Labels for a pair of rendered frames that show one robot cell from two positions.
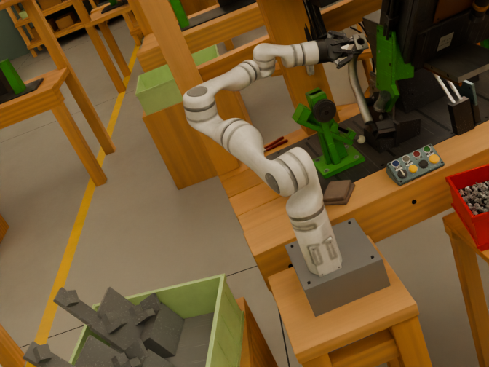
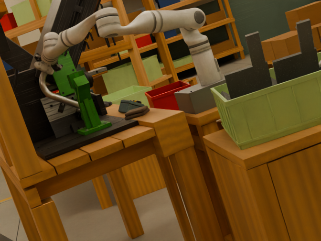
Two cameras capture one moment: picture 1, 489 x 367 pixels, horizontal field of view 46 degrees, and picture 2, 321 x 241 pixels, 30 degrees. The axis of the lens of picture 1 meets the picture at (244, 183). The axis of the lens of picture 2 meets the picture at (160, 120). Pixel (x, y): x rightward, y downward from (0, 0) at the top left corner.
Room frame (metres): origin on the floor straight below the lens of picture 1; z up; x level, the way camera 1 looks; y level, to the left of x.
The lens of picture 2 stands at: (2.11, 2.33, 1.28)
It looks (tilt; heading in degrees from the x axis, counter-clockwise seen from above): 9 degrees down; 255
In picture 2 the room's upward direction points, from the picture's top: 18 degrees counter-clockwise
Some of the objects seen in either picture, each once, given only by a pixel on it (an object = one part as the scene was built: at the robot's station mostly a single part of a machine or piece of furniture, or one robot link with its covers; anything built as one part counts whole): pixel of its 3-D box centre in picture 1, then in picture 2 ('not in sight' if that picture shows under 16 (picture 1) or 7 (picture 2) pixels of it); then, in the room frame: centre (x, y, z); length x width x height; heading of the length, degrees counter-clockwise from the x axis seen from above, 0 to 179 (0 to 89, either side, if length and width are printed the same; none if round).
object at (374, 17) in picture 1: (420, 49); (26, 105); (1.91, -0.78, 1.07); 0.30 x 0.18 x 0.34; 92
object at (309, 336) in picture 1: (336, 294); (219, 107); (1.17, -0.11, 0.83); 0.32 x 0.32 x 0.04; 89
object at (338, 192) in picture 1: (338, 191); (136, 112); (1.50, -0.26, 0.91); 0.10 x 0.08 x 0.03; 143
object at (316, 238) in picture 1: (315, 237); (205, 63); (1.17, -0.11, 1.03); 0.09 x 0.09 x 0.17; 2
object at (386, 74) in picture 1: (394, 57); (63, 73); (1.70, -0.60, 1.17); 0.13 x 0.12 x 0.20; 92
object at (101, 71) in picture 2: (447, 55); (68, 82); (1.67, -0.76, 1.11); 0.39 x 0.16 x 0.03; 2
